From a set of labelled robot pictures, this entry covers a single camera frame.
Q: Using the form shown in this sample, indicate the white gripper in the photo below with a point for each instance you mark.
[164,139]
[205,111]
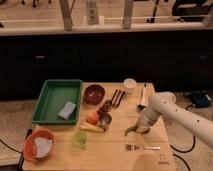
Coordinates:
[147,118]

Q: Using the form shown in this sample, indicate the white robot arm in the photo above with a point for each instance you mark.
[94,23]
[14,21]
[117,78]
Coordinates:
[164,104]

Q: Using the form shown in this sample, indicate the white small cup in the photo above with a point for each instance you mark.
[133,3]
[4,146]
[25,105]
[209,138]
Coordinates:
[129,85]

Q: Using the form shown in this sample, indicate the small metal cup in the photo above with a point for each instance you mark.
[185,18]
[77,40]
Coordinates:
[105,120]

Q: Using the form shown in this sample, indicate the green plastic cup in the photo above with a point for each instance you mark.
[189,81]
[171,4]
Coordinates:
[79,139]

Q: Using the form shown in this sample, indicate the silver fork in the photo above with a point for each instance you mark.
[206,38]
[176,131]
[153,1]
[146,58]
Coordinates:
[132,147]

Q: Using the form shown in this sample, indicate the dark grape bunch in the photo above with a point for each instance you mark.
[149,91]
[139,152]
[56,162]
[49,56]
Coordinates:
[105,108]

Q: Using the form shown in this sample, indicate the red tomato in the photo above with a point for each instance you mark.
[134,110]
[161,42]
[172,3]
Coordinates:
[93,118]

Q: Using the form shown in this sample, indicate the dark red bowl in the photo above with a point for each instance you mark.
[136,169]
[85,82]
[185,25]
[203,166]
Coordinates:
[94,94]

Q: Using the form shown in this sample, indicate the dark blue bag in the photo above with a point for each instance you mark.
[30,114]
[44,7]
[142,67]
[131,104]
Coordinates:
[199,99]

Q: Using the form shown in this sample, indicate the yellow corn cob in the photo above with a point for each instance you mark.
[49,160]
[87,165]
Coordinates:
[89,127]

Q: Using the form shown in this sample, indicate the grey blue sponge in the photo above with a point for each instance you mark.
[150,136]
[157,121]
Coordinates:
[67,110]

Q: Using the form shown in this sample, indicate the green plastic tray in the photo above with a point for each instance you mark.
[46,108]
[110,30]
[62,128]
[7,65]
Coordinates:
[54,94]

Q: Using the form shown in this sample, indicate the white crumpled cloth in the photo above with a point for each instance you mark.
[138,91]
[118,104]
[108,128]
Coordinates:
[43,146]

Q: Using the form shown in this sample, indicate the orange plastic bowl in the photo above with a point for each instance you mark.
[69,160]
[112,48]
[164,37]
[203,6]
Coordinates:
[29,150]

